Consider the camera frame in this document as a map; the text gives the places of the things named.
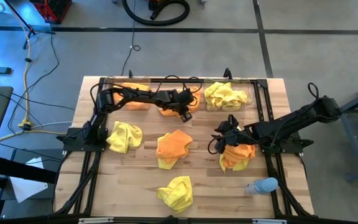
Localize thin black floor cable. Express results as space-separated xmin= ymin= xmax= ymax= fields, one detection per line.
xmin=120 ymin=0 xmax=142 ymax=77

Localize yellow microfiber towel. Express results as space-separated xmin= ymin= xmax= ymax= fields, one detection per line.
xmin=204 ymin=82 xmax=233 ymax=108
xmin=224 ymin=90 xmax=249 ymax=110
xmin=156 ymin=133 xmax=180 ymax=170
xmin=156 ymin=175 xmax=194 ymax=215
xmin=218 ymin=154 xmax=250 ymax=174
xmin=106 ymin=121 xmax=144 ymax=155

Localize yellow extension cable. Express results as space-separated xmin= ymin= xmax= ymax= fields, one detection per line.
xmin=0 ymin=6 xmax=70 ymax=144

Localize clear water bottle blue label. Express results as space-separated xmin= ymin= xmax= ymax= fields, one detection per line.
xmin=244 ymin=177 xmax=279 ymax=196

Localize white paper sheet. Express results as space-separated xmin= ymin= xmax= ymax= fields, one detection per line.
xmin=9 ymin=157 xmax=49 ymax=203

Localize silver table bracket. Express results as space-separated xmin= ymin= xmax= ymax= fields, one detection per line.
xmin=252 ymin=219 xmax=287 ymax=224
xmin=78 ymin=217 xmax=114 ymax=224

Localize black vacuum hose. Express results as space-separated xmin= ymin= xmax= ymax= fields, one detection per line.
xmin=121 ymin=0 xmax=191 ymax=27

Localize red tool box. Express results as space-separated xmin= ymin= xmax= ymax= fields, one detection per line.
xmin=29 ymin=0 xmax=73 ymax=24

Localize orange microfiber towel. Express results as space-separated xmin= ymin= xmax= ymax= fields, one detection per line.
xmin=112 ymin=82 xmax=152 ymax=111
xmin=156 ymin=129 xmax=194 ymax=160
xmin=221 ymin=143 xmax=256 ymax=169
xmin=157 ymin=86 xmax=202 ymax=118

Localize black aluminium table frame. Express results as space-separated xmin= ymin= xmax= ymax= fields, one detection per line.
xmin=51 ymin=67 xmax=315 ymax=224

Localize black tripod stand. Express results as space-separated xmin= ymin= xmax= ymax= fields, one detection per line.
xmin=4 ymin=0 xmax=56 ymax=50

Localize long black floor cable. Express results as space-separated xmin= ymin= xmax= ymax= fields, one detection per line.
xmin=7 ymin=30 xmax=60 ymax=134

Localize black vacuum nozzle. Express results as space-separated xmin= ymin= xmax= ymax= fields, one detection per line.
xmin=149 ymin=0 xmax=180 ymax=20

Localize black desk beam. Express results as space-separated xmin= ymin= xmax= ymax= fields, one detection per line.
xmin=0 ymin=154 xmax=58 ymax=184

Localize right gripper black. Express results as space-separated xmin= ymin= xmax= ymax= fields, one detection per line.
xmin=212 ymin=114 xmax=255 ymax=155

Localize clear plastic bin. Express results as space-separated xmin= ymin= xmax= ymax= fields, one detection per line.
xmin=103 ymin=76 xmax=153 ymax=113
xmin=203 ymin=77 xmax=254 ymax=113

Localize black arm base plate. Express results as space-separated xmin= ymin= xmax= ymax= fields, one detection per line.
xmin=258 ymin=136 xmax=315 ymax=155
xmin=56 ymin=126 xmax=108 ymax=153

